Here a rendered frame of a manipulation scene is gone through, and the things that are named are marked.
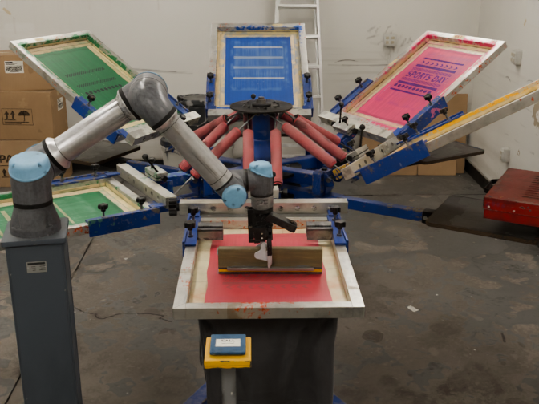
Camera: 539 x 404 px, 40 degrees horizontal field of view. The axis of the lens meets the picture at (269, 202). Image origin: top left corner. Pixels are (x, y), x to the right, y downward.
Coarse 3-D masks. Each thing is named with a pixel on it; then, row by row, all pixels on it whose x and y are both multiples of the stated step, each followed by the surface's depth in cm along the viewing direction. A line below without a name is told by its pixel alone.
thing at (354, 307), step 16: (224, 224) 296; (240, 224) 296; (304, 224) 297; (192, 256) 262; (336, 256) 268; (192, 272) 256; (352, 272) 250; (176, 288) 238; (352, 288) 238; (176, 304) 227; (192, 304) 227; (208, 304) 227; (224, 304) 227; (240, 304) 227; (256, 304) 227; (272, 304) 227; (288, 304) 227; (304, 304) 228; (320, 304) 228; (336, 304) 228; (352, 304) 228
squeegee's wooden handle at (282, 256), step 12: (228, 252) 253; (240, 252) 253; (252, 252) 253; (276, 252) 253; (288, 252) 253; (300, 252) 253; (312, 252) 253; (228, 264) 254; (240, 264) 254; (252, 264) 254; (264, 264) 254; (276, 264) 254; (288, 264) 254; (300, 264) 254; (312, 264) 254
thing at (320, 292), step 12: (276, 240) 286; (288, 240) 286; (300, 240) 286; (312, 240) 286; (312, 276) 256; (324, 276) 256; (324, 288) 247; (276, 300) 238; (288, 300) 238; (300, 300) 238; (312, 300) 238; (324, 300) 238
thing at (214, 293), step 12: (216, 240) 285; (228, 240) 285; (240, 240) 286; (216, 252) 274; (216, 264) 265; (216, 276) 255; (216, 288) 246; (216, 300) 238; (228, 300) 238; (240, 300) 238; (252, 300) 238; (264, 300) 238
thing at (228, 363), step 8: (208, 344) 212; (248, 344) 212; (208, 352) 208; (248, 352) 208; (208, 360) 204; (216, 360) 204; (224, 360) 204; (232, 360) 204; (240, 360) 204; (248, 360) 204; (208, 368) 205; (216, 368) 205; (224, 368) 205; (232, 368) 205; (224, 376) 211; (232, 376) 211; (224, 384) 212; (232, 384) 212; (224, 392) 212; (232, 392) 212; (224, 400) 213; (232, 400) 213
